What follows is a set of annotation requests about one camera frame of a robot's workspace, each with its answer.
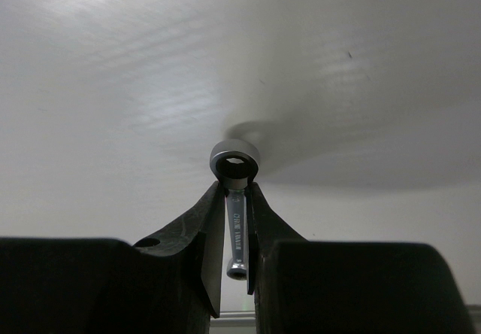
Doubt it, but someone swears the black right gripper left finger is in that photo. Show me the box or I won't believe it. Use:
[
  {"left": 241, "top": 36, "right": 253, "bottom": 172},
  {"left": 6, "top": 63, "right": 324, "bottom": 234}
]
[{"left": 1, "top": 183, "right": 225, "bottom": 333}]

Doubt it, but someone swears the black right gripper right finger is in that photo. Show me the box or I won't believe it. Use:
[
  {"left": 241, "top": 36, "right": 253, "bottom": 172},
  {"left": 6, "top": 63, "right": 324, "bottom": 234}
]
[{"left": 249, "top": 184, "right": 475, "bottom": 333}]

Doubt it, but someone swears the small silver wrench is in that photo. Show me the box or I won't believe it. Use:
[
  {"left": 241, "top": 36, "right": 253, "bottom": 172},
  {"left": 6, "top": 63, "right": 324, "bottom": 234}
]
[{"left": 210, "top": 138, "right": 260, "bottom": 281}]

